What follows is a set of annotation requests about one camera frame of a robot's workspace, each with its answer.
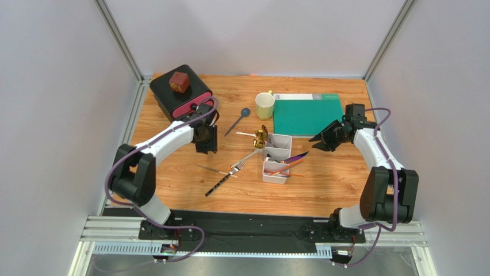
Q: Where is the iridescent purple knife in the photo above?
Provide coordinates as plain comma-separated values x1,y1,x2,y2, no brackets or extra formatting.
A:
281,151,309,164

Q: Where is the white compartment organizer box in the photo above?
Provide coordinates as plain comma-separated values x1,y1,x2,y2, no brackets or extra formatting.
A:
262,133,293,185

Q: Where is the silver fork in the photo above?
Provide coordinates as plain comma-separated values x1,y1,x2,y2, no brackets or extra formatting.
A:
263,154,282,163

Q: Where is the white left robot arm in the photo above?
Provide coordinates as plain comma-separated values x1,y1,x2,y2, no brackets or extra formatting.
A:
105,97,219,239

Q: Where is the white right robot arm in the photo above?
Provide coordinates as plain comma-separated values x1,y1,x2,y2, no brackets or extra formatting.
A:
310,103,419,232

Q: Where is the green notebook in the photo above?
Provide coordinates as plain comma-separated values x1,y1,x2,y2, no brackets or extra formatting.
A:
273,93,344,137

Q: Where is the blue grey plastic spoon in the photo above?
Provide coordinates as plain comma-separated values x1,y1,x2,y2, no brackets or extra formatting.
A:
224,108,250,136

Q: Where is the black pink drawer box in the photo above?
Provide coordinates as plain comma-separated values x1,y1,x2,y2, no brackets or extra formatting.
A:
150,64,213,121

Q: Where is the white ceramic spoon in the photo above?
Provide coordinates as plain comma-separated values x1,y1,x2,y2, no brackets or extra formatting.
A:
236,132,257,137

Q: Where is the red brown cube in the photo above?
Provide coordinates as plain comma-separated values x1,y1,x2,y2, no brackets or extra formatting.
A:
169,71,190,94

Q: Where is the pale yellow mug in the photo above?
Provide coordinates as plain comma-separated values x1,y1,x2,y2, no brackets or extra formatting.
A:
255,90,275,120

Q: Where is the white handled ladle spoon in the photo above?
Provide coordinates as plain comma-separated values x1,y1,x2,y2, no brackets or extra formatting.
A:
230,148,264,169

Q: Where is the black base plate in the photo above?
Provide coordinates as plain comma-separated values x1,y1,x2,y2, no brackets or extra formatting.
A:
138,210,366,254

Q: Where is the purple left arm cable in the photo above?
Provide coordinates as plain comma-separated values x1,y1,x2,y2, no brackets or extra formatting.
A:
105,96,220,263

